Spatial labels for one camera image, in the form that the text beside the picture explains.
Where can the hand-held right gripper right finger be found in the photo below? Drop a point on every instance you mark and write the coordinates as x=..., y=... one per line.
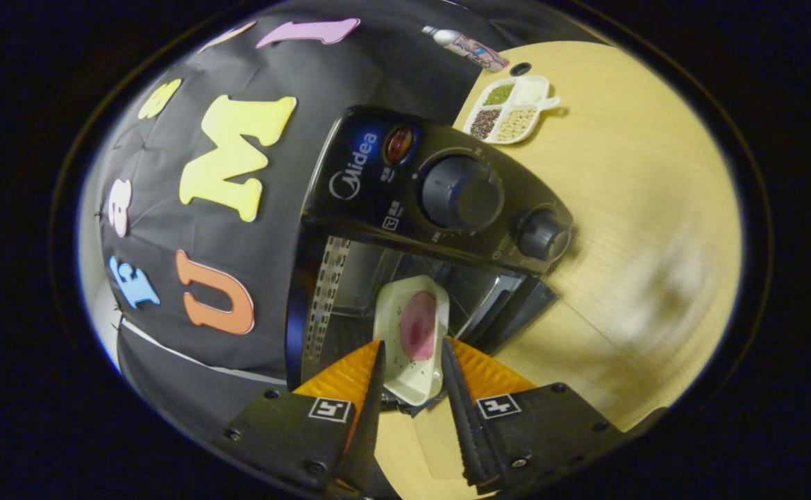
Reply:
x=464, y=430

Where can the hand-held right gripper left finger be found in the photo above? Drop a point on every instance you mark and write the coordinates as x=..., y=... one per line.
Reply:
x=371, y=417

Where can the cream speckled plate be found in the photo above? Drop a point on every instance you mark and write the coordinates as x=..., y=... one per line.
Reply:
x=412, y=378

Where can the pink round cake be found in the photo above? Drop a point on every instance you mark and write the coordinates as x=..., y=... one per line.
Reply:
x=418, y=326

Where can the black electric oven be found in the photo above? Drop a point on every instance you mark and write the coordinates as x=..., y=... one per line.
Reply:
x=378, y=187

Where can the white divided dish of grains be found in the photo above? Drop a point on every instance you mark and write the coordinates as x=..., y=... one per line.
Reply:
x=509, y=111

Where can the small black cap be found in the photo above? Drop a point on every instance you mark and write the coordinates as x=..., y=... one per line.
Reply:
x=520, y=69

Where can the printed spray bottle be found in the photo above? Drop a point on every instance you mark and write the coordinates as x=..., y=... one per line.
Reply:
x=471, y=48

